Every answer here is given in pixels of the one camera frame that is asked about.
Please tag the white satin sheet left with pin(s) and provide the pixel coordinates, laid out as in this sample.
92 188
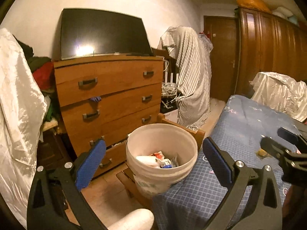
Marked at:
23 108

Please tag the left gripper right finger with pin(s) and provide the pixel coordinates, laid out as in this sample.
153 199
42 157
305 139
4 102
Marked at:
263 208

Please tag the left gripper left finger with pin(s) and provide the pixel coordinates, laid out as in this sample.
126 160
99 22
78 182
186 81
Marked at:
55 199

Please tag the dark wooden door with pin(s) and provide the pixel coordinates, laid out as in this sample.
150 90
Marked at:
223 33

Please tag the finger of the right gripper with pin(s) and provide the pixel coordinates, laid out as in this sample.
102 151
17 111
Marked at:
298 140
278 151

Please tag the dark wooden wardrobe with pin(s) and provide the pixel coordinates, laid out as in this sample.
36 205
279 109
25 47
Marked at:
269 43

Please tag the white gloved hand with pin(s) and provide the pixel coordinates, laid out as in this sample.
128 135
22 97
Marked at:
139 219

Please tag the wooden chest of drawers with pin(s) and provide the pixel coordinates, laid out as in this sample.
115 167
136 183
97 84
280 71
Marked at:
107 97

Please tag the silver satin cloth cover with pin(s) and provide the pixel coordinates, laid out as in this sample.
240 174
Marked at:
280 92

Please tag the striped cloth cover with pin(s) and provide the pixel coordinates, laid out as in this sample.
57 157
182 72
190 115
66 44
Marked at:
192 57

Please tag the white foam roll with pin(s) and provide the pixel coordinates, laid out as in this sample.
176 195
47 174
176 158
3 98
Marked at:
150 161

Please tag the orange bundle on wardrobe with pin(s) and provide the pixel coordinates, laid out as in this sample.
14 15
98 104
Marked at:
259 5

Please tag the white pillows on wardrobe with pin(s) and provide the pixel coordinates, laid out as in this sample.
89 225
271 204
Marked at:
285 14

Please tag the black flat television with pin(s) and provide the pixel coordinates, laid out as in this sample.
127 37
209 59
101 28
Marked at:
92 32

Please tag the white medicine box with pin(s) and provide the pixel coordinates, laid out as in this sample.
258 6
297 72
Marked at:
174 162

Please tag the wooden stool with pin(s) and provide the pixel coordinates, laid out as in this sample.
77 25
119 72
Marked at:
163 162

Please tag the white plastic bucket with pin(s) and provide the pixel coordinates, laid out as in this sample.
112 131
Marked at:
160 158

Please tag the blue star-pattern bedsheet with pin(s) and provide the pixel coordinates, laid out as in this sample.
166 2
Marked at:
243 122

